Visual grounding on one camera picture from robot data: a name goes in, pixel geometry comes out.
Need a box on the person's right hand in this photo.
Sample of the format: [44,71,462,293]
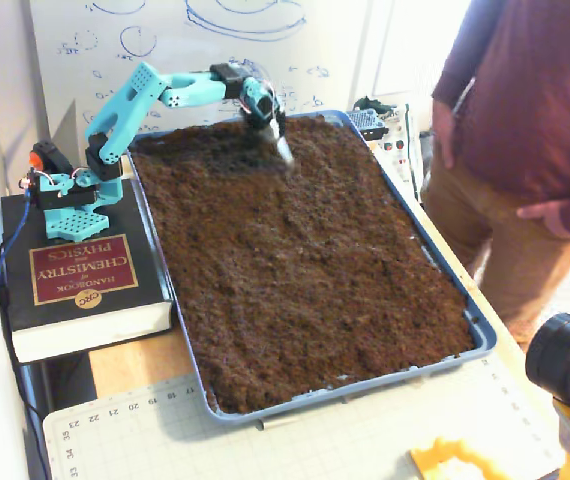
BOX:
[432,98,459,169]

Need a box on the blue cable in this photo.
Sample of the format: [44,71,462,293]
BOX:
[0,197,34,291]

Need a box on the person in maroon sweater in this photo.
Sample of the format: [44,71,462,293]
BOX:
[417,0,570,346]

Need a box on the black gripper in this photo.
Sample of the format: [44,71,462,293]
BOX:
[242,94,285,132]

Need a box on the white gridded cutting mat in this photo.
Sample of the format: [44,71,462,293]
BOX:
[42,349,566,480]

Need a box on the person's right forearm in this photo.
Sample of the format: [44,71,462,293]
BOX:
[432,47,479,109]

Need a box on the person's left hand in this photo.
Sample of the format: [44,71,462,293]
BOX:
[516,199,570,240]

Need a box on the black camera lens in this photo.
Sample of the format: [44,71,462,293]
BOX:
[524,312,570,416]

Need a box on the yellow plastic frame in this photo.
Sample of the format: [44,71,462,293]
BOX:
[409,436,516,480]

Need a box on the whiteboard with blue drawings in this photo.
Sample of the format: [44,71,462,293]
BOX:
[27,0,374,156]

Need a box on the blue plastic tray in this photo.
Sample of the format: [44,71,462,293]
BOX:
[124,108,499,427]

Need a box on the black chemistry physics handbook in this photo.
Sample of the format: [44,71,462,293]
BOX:
[0,177,176,364]

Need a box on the black vented electronics box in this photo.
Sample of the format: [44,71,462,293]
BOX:
[347,107,389,141]

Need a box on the grey metal bar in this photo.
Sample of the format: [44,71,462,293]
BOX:
[257,416,302,431]

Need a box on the dark green clutter piece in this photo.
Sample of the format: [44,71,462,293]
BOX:
[352,95,399,114]

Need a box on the brown soil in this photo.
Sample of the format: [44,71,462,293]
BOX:
[132,114,476,415]

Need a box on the black cable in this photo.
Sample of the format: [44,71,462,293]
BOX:
[0,239,51,480]

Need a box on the silver foil-taped blade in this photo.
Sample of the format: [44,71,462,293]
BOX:
[269,115,296,166]

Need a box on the white electronics panel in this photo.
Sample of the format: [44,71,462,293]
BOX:
[367,103,424,194]

